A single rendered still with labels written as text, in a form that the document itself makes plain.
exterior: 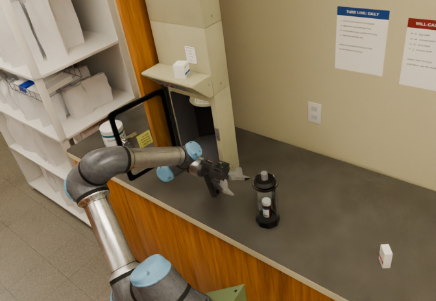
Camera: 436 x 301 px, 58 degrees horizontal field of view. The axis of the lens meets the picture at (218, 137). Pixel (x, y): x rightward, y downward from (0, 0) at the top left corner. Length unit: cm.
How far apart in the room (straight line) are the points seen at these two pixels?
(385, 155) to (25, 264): 260
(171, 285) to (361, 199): 99
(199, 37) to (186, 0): 15
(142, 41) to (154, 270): 107
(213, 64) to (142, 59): 38
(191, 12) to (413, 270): 127
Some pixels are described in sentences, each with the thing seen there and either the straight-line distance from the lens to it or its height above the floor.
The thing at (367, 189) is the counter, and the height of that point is 94.
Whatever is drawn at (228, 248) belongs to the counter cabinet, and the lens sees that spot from 185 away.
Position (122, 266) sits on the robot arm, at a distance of 135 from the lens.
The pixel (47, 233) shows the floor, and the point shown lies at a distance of 352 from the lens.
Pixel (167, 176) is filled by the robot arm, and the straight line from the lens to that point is 164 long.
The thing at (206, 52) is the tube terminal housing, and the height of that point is 161.
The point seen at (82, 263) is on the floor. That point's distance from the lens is 316.
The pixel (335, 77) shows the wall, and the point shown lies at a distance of 189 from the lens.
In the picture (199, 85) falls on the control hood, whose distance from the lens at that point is 164.
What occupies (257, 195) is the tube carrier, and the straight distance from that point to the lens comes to 162.
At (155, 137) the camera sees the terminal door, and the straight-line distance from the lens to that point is 200.
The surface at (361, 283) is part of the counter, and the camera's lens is 159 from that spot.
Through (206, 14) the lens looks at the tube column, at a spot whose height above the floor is 176.
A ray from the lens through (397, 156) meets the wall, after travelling 198.
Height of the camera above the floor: 223
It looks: 34 degrees down
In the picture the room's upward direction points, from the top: 9 degrees counter-clockwise
